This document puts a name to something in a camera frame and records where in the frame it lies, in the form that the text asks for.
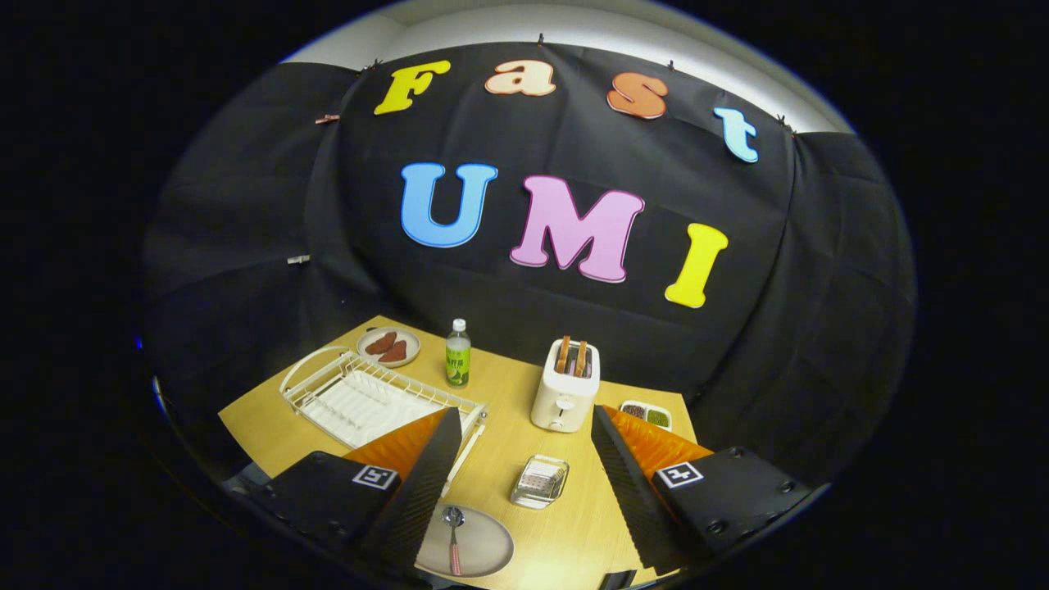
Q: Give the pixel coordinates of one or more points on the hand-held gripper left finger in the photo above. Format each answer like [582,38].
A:
[418,492]

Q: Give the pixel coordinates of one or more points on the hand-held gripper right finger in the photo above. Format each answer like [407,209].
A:
[631,496]

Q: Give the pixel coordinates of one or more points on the cream round plate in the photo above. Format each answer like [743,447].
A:
[488,541]

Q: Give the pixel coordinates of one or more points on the white divided bean dish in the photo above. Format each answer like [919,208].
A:
[647,415]

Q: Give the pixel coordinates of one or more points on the small plate with meat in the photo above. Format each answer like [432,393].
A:
[410,340]

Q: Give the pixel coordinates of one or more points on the white toaster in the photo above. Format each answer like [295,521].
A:
[564,401]

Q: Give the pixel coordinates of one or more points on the green label drink bottle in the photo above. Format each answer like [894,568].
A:
[458,360]

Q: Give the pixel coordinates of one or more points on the red meat piece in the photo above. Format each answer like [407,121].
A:
[380,343]
[395,352]

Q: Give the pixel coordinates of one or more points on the toast slice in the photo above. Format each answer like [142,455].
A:
[581,359]
[564,354]

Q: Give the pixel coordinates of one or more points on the black backdrop cloth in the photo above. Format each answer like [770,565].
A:
[574,147]

